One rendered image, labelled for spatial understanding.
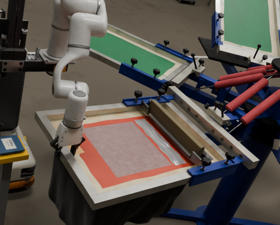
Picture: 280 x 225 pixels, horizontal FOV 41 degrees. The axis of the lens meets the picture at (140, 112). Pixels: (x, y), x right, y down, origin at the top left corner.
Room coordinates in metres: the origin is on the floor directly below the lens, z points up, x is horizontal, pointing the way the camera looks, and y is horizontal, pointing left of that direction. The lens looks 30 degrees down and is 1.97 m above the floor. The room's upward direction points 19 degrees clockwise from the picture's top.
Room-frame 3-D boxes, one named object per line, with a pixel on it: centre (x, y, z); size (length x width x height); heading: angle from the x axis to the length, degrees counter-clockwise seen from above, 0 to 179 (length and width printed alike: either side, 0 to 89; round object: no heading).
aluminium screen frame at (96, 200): (1.47, -0.04, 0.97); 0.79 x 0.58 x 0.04; 134
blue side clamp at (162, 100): (1.84, -0.02, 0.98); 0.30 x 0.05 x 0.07; 134
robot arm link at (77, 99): (1.25, 0.24, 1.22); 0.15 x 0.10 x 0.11; 27
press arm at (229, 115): (1.86, -0.44, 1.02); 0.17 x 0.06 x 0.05; 134
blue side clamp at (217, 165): (1.43, -0.40, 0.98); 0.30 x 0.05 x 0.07; 134
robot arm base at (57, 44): (1.73, 0.50, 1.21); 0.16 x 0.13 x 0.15; 41
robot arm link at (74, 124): (1.22, 0.23, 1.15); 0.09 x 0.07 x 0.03; 134
